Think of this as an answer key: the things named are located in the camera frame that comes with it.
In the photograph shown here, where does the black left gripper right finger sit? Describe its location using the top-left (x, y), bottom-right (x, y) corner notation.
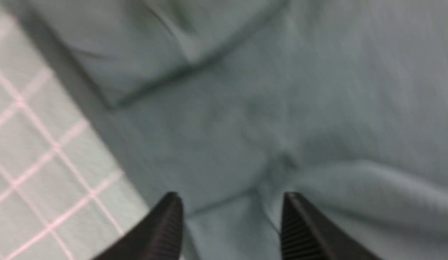
top-left (280, 191), bottom-right (380, 260)

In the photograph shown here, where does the green checked tablecloth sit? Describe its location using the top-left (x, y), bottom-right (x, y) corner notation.
top-left (0, 3), bottom-right (148, 260)

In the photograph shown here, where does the green long-sleeve top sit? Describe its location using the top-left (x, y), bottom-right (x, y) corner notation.
top-left (4, 0), bottom-right (448, 260)

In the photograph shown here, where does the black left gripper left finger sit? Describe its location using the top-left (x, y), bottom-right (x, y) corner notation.
top-left (94, 192), bottom-right (184, 260)

